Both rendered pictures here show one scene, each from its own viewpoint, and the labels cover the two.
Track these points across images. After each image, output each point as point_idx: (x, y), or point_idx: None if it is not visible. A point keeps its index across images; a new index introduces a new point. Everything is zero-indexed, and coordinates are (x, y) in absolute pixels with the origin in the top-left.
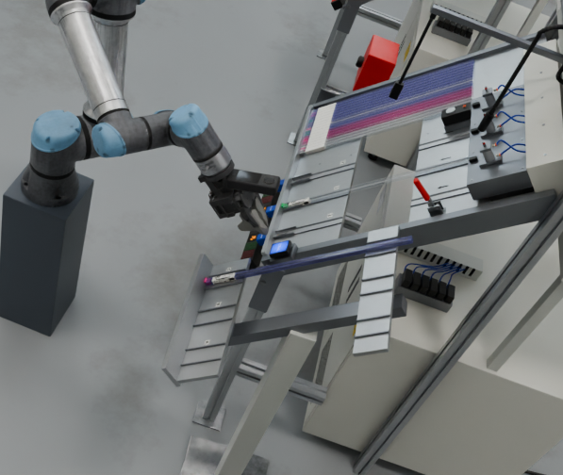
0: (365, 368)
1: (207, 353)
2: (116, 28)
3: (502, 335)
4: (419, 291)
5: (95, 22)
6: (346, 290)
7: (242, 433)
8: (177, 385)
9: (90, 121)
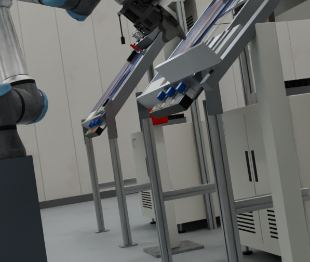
0: None
1: (220, 40)
2: (5, 8)
3: None
4: (295, 86)
5: None
6: (249, 187)
7: (283, 185)
8: (219, 60)
9: (12, 85)
